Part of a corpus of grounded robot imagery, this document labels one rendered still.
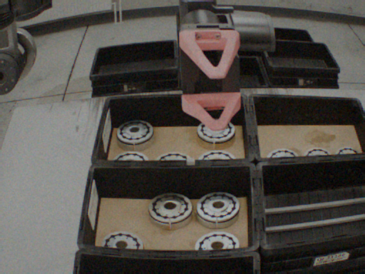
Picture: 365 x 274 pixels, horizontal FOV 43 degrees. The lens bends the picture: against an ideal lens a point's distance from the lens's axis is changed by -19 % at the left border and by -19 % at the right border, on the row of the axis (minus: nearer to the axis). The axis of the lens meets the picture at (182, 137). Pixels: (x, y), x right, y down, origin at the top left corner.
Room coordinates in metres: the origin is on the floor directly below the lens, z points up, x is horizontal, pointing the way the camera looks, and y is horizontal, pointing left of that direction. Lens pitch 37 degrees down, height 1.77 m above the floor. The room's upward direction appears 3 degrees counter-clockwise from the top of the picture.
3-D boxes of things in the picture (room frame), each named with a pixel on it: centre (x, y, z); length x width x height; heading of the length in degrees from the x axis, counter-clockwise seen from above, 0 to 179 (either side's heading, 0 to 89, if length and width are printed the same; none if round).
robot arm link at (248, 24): (0.69, -0.07, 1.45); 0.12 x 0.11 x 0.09; 1
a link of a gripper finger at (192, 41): (0.52, -0.04, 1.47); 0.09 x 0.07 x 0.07; 1
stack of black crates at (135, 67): (2.20, 0.20, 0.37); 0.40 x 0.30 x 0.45; 90
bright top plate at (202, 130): (1.24, -0.09, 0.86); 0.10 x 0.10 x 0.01
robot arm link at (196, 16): (0.65, -0.04, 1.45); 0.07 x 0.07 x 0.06; 1
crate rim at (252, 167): (0.87, 0.04, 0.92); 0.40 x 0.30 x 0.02; 86
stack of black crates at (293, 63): (2.20, -0.60, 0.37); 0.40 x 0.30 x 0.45; 90
